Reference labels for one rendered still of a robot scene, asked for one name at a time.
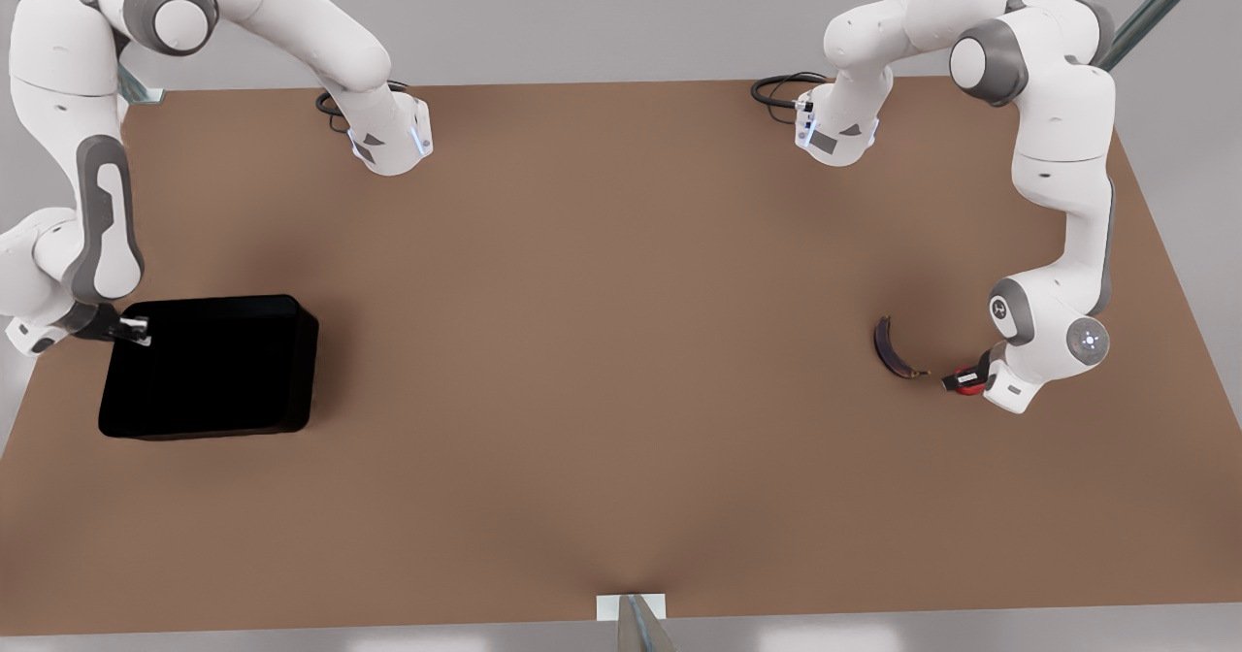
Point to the dark purple eggplant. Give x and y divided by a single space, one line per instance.
888 351

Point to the black storage box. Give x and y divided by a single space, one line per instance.
209 366

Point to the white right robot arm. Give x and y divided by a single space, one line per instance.
87 99

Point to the silver frame post with white foot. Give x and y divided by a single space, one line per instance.
636 613

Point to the red apple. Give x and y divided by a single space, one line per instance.
966 382

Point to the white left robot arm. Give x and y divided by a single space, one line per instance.
1058 147

